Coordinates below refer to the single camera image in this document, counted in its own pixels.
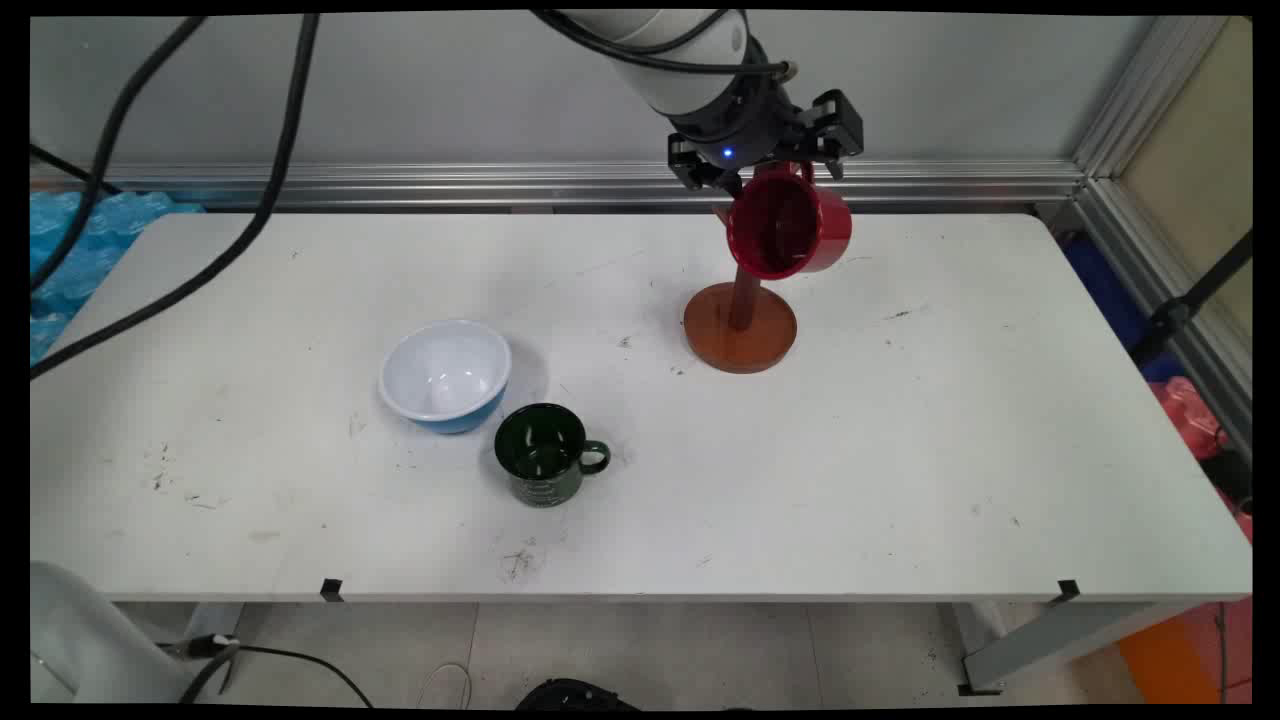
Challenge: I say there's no thick black hanging cable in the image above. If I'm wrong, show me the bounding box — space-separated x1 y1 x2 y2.
30 12 321 379
30 15 208 293

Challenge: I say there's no thin black background cable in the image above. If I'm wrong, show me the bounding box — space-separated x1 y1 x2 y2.
30 143 123 197

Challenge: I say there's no black object on floor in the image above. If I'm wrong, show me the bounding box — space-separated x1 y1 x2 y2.
515 678 641 711

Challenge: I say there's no blue bubble wrap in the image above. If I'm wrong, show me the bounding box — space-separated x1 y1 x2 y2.
30 190 206 366

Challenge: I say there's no black floor cable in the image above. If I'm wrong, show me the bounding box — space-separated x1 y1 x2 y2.
160 635 376 709

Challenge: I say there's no white floor cable loop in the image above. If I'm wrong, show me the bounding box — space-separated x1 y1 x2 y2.
415 662 473 709

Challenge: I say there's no blue box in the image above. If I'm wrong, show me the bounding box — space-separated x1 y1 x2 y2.
1060 235 1187 383

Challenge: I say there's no brown wooden mug tree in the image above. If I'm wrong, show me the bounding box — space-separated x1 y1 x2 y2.
683 200 799 376

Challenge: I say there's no red mug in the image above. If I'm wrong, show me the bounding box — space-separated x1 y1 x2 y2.
725 160 854 281

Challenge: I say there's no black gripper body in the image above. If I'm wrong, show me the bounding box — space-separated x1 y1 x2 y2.
665 40 809 173

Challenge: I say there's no aluminium frame corner post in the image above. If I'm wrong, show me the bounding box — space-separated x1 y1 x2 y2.
1072 15 1253 463

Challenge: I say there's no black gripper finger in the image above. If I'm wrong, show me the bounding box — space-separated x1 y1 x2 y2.
667 135 743 198
797 90 865 183

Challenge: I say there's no grey slanted table leg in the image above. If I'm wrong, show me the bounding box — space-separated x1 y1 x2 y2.
940 600 1196 697

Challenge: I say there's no red plastic bag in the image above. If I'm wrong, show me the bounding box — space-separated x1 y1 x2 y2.
1148 377 1253 543

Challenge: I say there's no orange box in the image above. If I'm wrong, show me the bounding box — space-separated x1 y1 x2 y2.
1117 598 1253 706

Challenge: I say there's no dark green mug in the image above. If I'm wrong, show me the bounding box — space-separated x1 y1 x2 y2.
494 403 612 508

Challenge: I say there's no horizontal aluminium frame rail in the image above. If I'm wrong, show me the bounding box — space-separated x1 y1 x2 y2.
30 160 1088 211

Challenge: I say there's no white and blue bowl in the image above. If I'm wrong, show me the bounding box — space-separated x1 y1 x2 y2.
378 319 513 435

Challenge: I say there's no black stand pole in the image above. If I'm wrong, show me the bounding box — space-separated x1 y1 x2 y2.
1130 230 1253 367

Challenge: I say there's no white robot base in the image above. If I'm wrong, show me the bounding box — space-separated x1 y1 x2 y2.
30 560 201 706

